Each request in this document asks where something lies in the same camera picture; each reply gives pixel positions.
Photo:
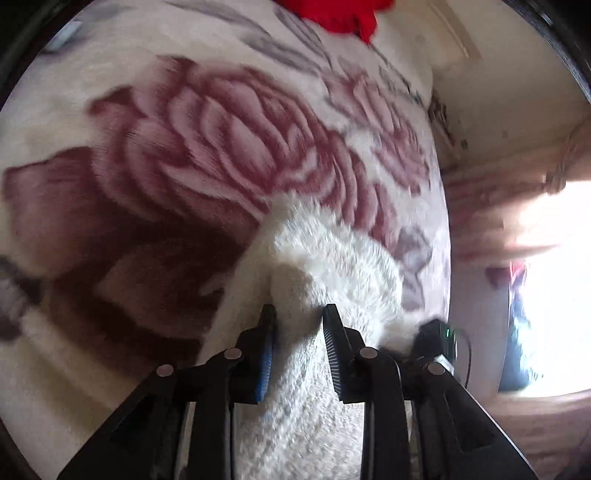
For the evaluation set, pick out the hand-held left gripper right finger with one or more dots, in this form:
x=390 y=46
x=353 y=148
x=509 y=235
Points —
x=333 y=360

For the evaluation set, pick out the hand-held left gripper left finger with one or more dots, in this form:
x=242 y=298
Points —
x=270 y=360

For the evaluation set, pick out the white fuzzy cardigan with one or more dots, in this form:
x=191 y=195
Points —
x=318 y=258

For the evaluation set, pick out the pile of clothes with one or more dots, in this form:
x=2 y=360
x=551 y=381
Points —
x=517 y=332

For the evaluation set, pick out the pink patterned curtain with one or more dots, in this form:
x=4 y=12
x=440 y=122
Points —
x=508 y=217

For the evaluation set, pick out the floral blanket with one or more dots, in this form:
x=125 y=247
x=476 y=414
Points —
x=184 y=161

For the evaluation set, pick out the red quilt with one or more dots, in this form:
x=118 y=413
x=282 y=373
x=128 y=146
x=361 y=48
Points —
x=341 y=14

